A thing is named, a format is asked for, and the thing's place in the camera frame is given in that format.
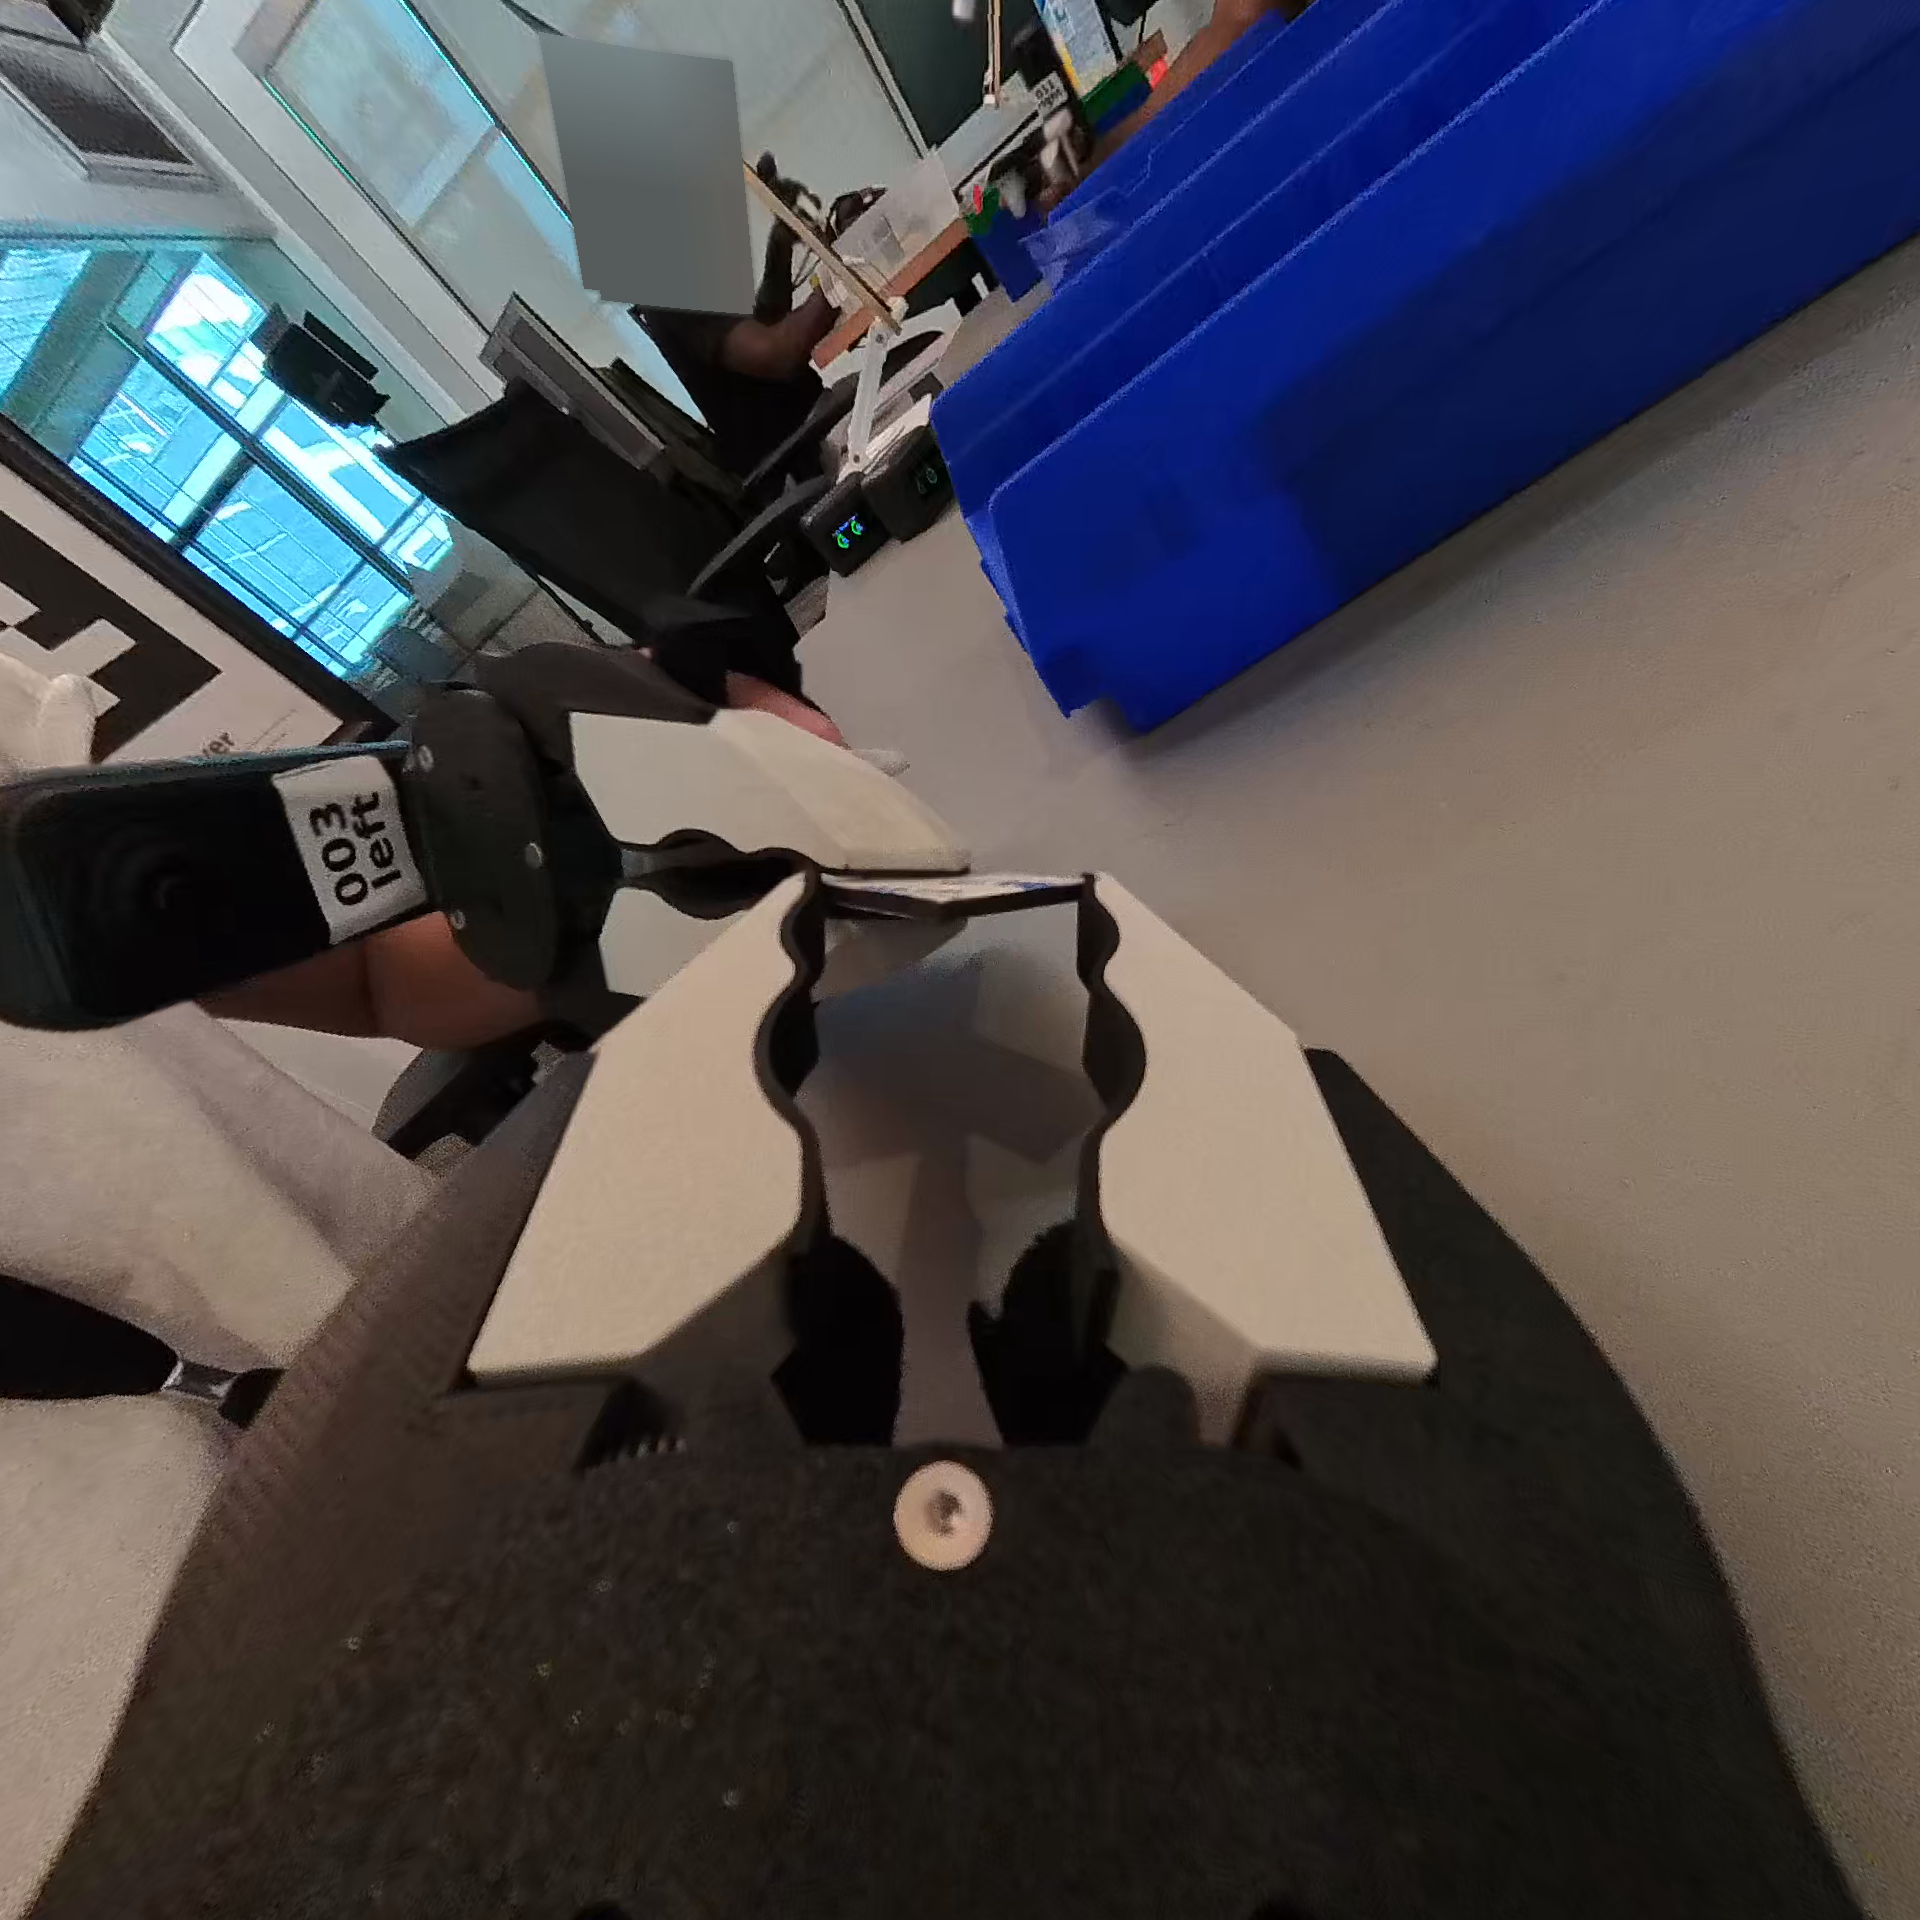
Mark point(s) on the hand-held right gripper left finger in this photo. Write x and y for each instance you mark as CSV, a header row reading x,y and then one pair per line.
x,y
660,1199

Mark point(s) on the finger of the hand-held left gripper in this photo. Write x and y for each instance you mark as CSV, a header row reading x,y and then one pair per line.
x,y
779,781
885,947

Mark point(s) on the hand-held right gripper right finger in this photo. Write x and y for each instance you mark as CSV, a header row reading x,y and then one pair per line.
x,y
1229,1199

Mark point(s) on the blue storage bin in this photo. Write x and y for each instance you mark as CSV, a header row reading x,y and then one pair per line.
x,y
1138,285
1427,451

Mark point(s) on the person's left forearm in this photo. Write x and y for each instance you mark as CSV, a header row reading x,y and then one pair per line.
x,y
391,991

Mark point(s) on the white hobby robot arm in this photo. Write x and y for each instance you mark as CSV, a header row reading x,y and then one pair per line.
x,y
871,391

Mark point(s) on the black box green light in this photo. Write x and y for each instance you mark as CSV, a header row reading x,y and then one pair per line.
x,y
910,502
840,547

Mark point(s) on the person's white shirt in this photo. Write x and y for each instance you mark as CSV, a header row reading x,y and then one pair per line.
x,y
149,1168

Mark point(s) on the black mesh office chair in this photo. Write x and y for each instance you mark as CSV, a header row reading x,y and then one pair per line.
x,y
569,509

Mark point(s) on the wooden stick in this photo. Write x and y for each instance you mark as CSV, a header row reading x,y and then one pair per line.
x,y
824,247

